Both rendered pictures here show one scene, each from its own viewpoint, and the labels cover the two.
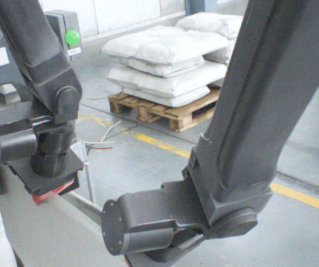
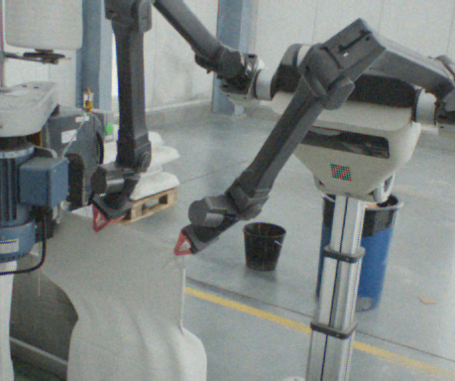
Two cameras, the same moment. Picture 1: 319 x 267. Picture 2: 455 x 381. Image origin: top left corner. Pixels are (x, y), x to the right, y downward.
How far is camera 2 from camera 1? 95 cm
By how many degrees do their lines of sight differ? 22
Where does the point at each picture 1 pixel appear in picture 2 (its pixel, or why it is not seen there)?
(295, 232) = (208, 325)
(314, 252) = (225, 338)
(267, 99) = (282, 150)
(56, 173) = (121, 207)
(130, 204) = (209, 199)
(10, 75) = (74, 148)
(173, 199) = (224, 201)
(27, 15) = (140, 112)
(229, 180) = (258, 186)
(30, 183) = (107, 211)
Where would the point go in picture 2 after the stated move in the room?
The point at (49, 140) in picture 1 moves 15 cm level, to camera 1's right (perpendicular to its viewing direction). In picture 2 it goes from (127, 184) to (184, 183)
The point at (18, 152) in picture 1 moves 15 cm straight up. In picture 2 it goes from (115, 188) to (116, 126)
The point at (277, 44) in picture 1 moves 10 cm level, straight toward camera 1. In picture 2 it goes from (289, 131) to (301, 142)
